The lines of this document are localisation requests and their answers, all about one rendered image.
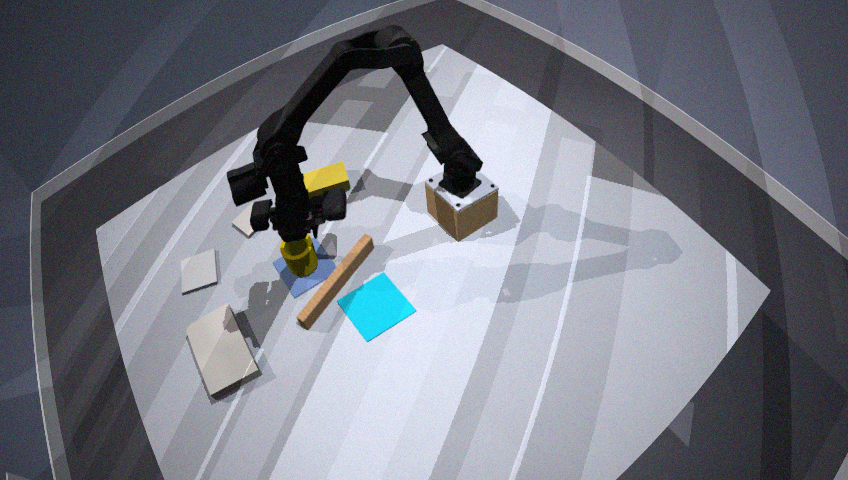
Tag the wooden plank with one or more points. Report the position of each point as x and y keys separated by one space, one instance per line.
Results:
x=335 y=282

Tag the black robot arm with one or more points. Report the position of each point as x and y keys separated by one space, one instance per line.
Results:
x=277 y=155

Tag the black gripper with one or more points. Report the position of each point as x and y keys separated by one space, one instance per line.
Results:
x=328 y=207

